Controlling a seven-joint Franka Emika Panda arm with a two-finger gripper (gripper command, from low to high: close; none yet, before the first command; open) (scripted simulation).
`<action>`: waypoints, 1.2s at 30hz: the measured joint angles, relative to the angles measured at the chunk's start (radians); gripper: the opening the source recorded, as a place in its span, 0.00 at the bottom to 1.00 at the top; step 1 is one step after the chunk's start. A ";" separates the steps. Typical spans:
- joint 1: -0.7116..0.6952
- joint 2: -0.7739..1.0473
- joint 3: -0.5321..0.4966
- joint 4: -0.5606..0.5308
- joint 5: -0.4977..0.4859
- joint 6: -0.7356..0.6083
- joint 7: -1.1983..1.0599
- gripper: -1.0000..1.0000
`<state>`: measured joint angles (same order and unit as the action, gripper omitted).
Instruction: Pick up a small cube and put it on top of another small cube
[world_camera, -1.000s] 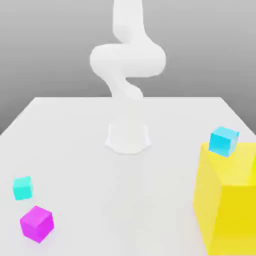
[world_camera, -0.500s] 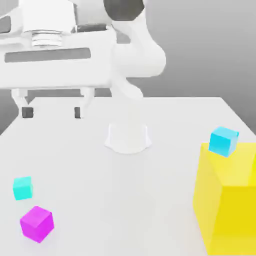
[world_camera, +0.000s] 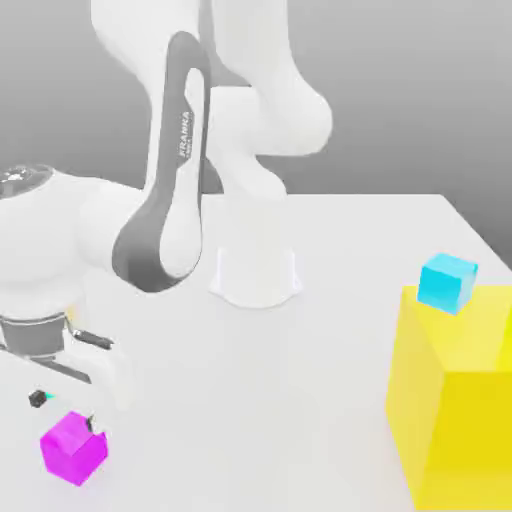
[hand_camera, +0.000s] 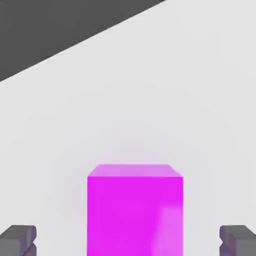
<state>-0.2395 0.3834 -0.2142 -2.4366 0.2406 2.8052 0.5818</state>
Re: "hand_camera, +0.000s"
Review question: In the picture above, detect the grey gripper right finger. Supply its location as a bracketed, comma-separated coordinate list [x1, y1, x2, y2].
[219, 224, 256, 256]

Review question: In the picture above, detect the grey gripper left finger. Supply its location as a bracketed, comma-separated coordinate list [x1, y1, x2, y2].
[0, 224, 38, 256]

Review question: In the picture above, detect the small magenta cube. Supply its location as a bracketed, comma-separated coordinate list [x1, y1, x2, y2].
[86, 163, 184, 256]

